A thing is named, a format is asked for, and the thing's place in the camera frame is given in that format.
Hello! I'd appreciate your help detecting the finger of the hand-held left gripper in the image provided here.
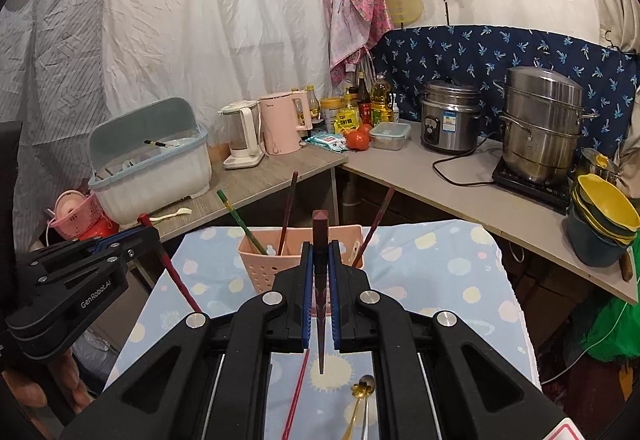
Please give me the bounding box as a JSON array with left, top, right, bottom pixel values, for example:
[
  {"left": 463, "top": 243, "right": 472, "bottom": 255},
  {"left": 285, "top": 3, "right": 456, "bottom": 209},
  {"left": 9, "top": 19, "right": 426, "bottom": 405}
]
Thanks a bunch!
[
  {"left": 36, "top": 239, "right": 163, "bottom": 294},
  {"left": 16, "top": 225, "right": 161, "bottom": 277}
]

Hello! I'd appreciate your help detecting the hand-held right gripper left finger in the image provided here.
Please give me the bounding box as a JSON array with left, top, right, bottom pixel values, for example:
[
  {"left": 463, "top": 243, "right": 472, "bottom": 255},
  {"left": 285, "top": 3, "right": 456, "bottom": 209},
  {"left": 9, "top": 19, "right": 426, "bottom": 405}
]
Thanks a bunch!
[{"left": 59, "top": 241, "right": 316, "bottom": 440}]

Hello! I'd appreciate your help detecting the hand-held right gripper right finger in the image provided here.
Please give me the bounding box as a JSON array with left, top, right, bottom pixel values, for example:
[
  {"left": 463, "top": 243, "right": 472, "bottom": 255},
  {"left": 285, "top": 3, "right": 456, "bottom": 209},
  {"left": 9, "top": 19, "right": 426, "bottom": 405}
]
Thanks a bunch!
[{"left": 327, "top": 241, "right": 568, "bottom": 440}]

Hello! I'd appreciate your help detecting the pink utensil holder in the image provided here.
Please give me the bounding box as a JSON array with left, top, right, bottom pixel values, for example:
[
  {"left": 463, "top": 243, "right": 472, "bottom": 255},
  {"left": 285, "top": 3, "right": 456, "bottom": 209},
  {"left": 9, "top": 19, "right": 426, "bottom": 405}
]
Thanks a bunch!
[{"left": 237, "top": 223, "right": 364, "bottom": 316}]

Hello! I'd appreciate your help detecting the dark maroon chopstick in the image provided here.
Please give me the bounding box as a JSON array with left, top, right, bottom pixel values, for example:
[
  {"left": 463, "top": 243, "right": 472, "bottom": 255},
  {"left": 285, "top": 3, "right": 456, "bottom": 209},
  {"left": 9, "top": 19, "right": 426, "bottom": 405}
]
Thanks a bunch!
[
  {"left": 277, "top": 171, "right": 300, "bottom": 256},
  {"left": 312, "top": 210, "right": 330, "bottom": 375},
  {"left": 349, "top": 187, "right": 396, "bottom": 269}
]

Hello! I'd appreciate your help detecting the red chopstick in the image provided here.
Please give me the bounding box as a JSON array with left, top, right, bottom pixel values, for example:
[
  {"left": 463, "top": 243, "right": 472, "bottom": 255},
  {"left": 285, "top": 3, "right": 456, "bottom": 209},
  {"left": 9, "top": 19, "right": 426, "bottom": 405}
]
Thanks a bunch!
[
  {"left": 138, "top": 214, "right": 204, "bottom": 314},
  {"left": 280, "top": 348, "right": 311, "bottom": 440}
]

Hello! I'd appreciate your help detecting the green chopstick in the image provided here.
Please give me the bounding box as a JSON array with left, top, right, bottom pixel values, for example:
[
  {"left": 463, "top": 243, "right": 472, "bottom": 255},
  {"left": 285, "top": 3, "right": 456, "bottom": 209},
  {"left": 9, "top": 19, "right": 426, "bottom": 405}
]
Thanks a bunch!
[{"left": 216, "top": 189, "right": 269, "bottom": 255}]

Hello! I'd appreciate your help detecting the person's left hand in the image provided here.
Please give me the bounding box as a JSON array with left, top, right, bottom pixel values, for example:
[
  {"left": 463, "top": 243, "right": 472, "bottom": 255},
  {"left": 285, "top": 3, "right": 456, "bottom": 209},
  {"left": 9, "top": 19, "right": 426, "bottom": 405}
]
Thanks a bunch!
[{"left": 0, "top": 349, "right": 96, "bottom": 422}]

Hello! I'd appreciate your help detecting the red plastic basin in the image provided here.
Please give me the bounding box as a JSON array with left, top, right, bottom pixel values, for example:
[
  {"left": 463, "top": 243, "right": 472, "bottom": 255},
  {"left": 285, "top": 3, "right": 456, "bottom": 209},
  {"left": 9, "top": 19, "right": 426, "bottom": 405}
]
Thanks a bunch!
[{"left": 74, "top": 214, "right": 121, "bottom": 241}]

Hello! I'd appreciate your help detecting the pink plastic basket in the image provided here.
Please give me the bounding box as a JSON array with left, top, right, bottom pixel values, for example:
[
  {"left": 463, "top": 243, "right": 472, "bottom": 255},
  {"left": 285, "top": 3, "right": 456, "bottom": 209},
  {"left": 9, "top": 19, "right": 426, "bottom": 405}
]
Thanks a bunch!
[{"left": 47, "top": 192, "right": 106, "bottom": 241}]

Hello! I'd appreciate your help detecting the pink round container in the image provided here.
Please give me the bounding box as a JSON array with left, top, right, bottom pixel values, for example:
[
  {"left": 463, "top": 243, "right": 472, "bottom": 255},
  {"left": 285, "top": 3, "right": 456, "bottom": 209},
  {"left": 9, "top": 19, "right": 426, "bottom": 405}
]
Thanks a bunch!
[{"left": 53, "top": 189, "right": 86, "bottom": 222}]

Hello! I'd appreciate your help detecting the silver spoon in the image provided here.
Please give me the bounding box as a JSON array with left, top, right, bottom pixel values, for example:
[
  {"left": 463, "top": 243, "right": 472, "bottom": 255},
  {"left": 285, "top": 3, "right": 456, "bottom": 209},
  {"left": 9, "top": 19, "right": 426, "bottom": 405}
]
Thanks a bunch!
[{"left": 359, "top": 374, "right": 377, "bottom": 440}]

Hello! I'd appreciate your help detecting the white rice paddle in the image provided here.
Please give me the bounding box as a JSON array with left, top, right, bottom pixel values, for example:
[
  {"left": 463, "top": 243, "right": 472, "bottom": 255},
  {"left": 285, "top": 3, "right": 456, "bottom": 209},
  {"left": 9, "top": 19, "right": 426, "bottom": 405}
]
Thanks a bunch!
[{"left": 149, "top": 207, "right": 194, "bottom": 222}]

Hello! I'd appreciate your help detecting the gold flower spoon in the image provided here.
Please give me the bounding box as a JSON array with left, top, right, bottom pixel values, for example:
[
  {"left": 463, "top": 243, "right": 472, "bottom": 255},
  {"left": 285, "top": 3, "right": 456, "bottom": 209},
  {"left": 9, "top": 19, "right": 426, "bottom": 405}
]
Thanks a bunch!
[{"left": 341, "top": 382, "right": 374, "bottom": 440}]

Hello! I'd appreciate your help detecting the white dish drainer box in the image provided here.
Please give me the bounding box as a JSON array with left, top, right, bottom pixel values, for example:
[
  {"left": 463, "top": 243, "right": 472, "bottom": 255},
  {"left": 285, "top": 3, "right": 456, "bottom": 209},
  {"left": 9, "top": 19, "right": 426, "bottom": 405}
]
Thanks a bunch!
[{"left": 88, "top": 97, "right": 213, "bottom": 226}]

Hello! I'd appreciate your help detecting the blue dotted tablecloth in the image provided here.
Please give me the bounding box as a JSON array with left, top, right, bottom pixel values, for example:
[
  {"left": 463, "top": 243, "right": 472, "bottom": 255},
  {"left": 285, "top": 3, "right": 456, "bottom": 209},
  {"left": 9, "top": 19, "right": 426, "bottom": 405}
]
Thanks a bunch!
[{"left": 102, "top": 219, "right": 542, "bottom": 440}]

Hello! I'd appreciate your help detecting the wet wipes pack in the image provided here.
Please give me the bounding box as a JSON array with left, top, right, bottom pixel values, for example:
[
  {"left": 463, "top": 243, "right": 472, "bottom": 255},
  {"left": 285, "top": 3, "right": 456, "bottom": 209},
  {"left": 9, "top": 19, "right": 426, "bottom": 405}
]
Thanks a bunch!
[{"left": 304, "top": 132, "right": 349, "bottom": 154}]

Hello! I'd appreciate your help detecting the red tomato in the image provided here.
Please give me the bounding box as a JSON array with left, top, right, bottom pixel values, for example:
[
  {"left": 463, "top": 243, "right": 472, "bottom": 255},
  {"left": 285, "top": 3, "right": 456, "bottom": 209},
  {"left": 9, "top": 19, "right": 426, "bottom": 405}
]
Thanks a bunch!
[{"left": 346, "top": 128, "right": 372, "bottom": 152}]

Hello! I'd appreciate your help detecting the clear food container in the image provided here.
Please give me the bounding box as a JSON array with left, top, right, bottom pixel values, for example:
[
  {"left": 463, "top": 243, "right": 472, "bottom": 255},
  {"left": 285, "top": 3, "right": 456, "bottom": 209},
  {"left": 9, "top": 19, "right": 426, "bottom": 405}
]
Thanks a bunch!
[{"left": 368, "top": 121, "right": 413, "bottom": 152}]

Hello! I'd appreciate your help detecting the pink electric kettle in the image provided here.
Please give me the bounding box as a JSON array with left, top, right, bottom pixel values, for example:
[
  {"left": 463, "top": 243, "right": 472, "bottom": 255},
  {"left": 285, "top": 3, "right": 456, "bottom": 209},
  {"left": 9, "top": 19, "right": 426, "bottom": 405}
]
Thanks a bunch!
[{"left": 258, "top": 90, "right": 314, "bottom": 156}]

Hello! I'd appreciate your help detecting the white glass kettle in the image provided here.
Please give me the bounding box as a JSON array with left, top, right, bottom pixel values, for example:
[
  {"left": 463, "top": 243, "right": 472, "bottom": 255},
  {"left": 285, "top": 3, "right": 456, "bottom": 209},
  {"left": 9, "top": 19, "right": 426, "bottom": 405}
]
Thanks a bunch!
[{"left": 219, "top": 99, "right": 265, "bottom": 171}]

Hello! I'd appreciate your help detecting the yellow food bag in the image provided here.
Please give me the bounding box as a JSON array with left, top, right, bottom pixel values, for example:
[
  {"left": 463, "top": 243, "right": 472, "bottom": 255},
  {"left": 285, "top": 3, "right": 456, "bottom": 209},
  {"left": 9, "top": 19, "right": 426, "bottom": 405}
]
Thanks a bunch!
[{"left": 333, "top": 112, "right": 362, "bottom": 136}]

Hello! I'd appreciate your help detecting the grey striped cloth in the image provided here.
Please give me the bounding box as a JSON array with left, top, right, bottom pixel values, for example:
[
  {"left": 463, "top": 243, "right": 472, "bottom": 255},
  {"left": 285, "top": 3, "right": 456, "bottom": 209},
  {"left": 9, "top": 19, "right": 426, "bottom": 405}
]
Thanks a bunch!
[{"left": 0, "top": 0, "right": 109, "bottom": 222}]

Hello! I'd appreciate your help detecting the milk powder can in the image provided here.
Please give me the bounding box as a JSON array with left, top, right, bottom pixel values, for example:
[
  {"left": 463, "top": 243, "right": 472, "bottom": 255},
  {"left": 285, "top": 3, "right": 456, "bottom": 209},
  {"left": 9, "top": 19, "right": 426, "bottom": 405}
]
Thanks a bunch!
[{"left": 319, "top": 97, "right": 346, "bottom": 134}]

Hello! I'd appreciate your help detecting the yellow-capped sauce bottle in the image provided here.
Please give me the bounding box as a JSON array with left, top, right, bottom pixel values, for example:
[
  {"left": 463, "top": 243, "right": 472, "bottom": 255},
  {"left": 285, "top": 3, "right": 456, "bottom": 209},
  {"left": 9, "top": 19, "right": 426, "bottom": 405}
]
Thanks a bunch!
[{"left": 303, "top": 84, "right": 321, "bottom": 122}]

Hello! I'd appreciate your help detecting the cooking oil bottle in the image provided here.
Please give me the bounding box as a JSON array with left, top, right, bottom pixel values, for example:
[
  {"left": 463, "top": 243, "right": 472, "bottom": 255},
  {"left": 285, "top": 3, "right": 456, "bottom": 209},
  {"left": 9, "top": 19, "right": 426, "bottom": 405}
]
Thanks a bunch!
[{"left": 370, "top": 74, "right": 396, "bottom": 124}]

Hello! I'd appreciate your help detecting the dark sauce bottle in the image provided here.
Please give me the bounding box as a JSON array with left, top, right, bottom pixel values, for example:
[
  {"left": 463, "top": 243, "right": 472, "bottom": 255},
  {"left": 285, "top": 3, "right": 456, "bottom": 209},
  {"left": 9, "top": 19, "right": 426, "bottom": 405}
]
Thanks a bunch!
[{"left": 355, "top": 72, "right": 374, "bottom": 126}]

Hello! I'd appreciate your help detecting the steel rice cooker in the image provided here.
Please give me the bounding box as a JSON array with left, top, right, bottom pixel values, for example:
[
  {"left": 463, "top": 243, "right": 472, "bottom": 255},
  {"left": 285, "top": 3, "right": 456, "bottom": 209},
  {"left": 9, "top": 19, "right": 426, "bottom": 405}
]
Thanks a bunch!
[{"left": 418, "top": 79, "right": 484, "bottom": 155}]

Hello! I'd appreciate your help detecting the black induction cooker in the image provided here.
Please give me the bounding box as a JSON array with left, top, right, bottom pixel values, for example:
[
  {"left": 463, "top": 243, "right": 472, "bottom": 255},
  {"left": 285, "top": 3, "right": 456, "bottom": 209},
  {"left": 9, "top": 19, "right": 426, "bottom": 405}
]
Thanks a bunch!
[{"left": 492, "top": 154, "right": 574, "bottom": 214}]

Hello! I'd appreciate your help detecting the white sheet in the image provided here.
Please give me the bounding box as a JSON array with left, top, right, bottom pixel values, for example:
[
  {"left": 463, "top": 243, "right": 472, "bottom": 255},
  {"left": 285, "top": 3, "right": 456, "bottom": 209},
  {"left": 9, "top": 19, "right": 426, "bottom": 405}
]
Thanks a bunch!
[{"left": 94, "top": 0, "right": 342, "bottom": 132}]

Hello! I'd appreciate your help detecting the grey-blue basin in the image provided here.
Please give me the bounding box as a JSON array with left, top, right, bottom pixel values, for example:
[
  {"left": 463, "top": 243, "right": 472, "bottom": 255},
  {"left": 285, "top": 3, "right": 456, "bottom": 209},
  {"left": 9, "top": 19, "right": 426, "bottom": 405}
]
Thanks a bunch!
[{"left": 565, "top": 207, "right": 636, "bottom": 269}]

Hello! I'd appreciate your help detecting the steel steamer pot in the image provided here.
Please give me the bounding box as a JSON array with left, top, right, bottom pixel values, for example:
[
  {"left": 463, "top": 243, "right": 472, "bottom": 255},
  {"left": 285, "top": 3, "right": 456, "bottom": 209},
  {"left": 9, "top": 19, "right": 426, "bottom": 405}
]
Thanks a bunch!
[{"left": 492, "top": 66, "right": 600, "bottom": 186}]

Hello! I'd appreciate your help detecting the blue patterned cloth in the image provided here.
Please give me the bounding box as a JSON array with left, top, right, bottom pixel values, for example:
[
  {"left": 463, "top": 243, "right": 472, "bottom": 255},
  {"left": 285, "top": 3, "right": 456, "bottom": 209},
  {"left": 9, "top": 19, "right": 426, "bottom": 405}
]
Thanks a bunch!
[{"left": 369, "top": 24, "right": 640, "bottom": 162}]

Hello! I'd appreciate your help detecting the green plastic bag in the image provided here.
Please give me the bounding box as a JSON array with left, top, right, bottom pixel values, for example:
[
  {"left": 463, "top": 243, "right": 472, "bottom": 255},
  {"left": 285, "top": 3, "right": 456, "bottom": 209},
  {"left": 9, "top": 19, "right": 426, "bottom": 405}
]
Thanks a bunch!
[{"left": 584, "top": 294, "right": 640, "bottom": 364}]

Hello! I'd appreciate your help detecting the stack of yellow bowls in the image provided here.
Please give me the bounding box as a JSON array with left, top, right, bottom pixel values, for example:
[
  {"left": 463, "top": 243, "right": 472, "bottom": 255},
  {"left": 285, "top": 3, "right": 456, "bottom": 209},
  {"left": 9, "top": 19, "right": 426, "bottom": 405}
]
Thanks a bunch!
[{"left": 569, "top": 173, "right": 640, "bottom": 242}]

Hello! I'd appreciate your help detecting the small steel pot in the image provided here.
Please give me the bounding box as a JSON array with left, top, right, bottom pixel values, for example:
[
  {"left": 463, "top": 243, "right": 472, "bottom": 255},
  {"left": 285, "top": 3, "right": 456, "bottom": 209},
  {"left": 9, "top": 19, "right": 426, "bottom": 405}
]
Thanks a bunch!
[{"left": 579, "top": 147, "right": 621, "bottom": 186}]

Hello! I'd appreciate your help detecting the pink floral cloth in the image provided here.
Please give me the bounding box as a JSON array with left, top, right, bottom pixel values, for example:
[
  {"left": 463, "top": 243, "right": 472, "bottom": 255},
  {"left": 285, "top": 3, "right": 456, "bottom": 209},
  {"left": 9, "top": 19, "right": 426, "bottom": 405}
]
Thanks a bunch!
[{"left": 327, "top": 0, "right": 394, "bottom": 72}]

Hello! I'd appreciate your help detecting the black power cable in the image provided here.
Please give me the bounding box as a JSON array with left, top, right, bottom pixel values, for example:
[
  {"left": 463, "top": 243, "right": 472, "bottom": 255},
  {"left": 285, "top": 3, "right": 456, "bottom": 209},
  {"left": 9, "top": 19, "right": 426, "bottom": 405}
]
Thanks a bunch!
[{"left": 432, "top": 134, "right": 501, "bottom": 187}]

